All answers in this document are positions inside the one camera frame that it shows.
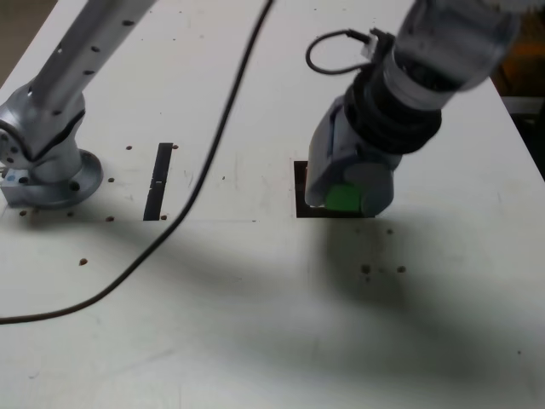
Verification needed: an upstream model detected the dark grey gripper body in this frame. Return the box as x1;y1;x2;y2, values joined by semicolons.
354;141;404;172

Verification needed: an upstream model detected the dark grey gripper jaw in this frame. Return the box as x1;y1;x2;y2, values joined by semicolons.
305;95;358;209

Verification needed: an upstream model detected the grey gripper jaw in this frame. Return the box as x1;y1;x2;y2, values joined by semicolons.
343;163;396;218

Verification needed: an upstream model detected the green cube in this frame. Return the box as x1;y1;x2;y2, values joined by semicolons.
324;183;364;213

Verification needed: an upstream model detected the black tape square outline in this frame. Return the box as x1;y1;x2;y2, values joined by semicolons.
293;159;378;221

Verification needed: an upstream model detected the black tape strip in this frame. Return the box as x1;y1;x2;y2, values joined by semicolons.
142;142;175;222

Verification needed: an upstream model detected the brown cardboard box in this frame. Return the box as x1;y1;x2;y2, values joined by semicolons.
496;25;545;97

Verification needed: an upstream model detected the short black looped cable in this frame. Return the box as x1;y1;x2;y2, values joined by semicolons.
305;27;385;78

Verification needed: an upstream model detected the long black cable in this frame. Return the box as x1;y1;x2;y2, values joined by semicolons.
0;0;276;326

